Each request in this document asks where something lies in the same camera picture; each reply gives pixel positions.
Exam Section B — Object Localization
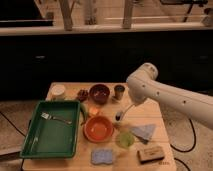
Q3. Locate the silver fork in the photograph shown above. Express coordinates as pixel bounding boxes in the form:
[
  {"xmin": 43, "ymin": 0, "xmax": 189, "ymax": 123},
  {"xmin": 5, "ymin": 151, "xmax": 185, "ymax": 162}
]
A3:
[{"xmin": 41, "ymin": 113, "xmax": 72, "ymax": 125}]

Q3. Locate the brown scrub block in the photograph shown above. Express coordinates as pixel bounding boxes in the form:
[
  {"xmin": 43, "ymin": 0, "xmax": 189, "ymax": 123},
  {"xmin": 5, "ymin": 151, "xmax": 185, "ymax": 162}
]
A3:
[{"xmin": 137, "ymin": 146, "xmax": 165, "ymax": 164}]

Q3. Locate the blue sponge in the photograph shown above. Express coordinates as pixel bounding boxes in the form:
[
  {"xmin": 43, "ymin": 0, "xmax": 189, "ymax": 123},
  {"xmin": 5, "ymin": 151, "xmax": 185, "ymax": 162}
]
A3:
[{"xmin": 91, "ymin": 149, "xmax": 114, "ymax": 165}]

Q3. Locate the brown toy food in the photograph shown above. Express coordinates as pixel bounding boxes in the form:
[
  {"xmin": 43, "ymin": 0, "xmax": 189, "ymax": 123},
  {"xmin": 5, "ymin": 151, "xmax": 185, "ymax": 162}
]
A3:
[{"xmin": 77, "ymin": 89, "xmax": 89, "ymax": 102}]

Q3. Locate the orange toy food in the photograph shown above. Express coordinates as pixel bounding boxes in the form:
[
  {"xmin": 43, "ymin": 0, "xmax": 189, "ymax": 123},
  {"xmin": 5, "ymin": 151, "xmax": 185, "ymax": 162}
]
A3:
[{"xmin": 88, "ymin": 107, "xmax": 100, "ymax": 117}]

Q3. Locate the green toy vegetable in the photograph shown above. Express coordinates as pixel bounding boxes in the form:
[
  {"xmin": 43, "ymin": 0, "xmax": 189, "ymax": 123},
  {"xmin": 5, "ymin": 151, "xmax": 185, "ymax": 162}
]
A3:
[{"xmin": 80, "ymin": 103, "xmax": 88, "ymax": 125}]

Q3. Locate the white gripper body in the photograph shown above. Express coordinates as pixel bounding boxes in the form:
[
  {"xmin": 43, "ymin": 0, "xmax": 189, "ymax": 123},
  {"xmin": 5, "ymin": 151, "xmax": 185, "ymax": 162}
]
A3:
[{"xmin": 129, "ymin": 94, "xmax": 146, "ymax": 106}]

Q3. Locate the green plastic cup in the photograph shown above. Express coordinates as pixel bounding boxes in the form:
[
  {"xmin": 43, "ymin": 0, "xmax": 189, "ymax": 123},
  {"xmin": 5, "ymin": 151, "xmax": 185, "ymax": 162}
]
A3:
[{"xmin": 116, "ymin": 132, "xmax": 134, "ymax": 149}]

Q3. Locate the green plastic tray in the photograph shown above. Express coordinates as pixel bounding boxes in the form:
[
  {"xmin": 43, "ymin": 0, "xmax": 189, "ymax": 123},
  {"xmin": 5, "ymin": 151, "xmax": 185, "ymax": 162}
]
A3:
[{"xmin": 20, "ymin": 101, "xmax": 80, "ymax": 159}]

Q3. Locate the dark maroon bowl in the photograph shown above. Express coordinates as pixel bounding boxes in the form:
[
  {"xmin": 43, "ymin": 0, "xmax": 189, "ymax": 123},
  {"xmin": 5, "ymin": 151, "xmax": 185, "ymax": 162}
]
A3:
[{"xmin": 89, "ymin": 84, "xmax": 110, "ymax": 104}]

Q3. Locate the blue grey cloth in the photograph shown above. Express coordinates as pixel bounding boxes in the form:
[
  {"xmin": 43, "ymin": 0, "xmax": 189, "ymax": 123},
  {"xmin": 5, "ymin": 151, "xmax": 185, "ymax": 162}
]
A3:
[{"xmin": 130, "ymin": 124, "xmax": 156, "ymax": 141}]

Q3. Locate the dark metal cup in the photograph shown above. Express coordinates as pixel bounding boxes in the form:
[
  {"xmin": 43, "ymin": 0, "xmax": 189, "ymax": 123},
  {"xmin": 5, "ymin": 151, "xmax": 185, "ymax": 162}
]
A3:
[{"xmin": 114, "ymin": 84, "xmax": 125, "ymax": 100}]

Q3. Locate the black cable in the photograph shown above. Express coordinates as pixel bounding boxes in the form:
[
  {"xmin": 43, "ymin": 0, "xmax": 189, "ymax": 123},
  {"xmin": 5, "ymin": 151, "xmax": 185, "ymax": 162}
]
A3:
[{"xmin": 170, "ymin": 118, "xmax": 198, "ymax": 154}]

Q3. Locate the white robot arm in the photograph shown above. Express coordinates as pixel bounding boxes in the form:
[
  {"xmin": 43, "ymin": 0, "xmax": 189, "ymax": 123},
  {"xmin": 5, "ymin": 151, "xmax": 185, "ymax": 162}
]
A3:
[{"xmin": 126, "ymin": 63, "xmax": 213, "ymax": 130}]

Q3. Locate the white cup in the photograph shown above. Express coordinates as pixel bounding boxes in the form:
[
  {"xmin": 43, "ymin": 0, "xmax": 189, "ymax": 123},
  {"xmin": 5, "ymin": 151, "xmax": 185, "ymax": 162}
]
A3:
[{"xmin": 51, "ymin": 84, "xmax": 66, "ymax": 100}]

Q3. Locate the red orange bowl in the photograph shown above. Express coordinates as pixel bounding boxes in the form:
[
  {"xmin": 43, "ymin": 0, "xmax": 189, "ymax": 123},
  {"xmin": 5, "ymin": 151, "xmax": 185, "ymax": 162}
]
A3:
[{"xmin": 83, "ymin": 116, "xmax": 114, "ymax": 143}]

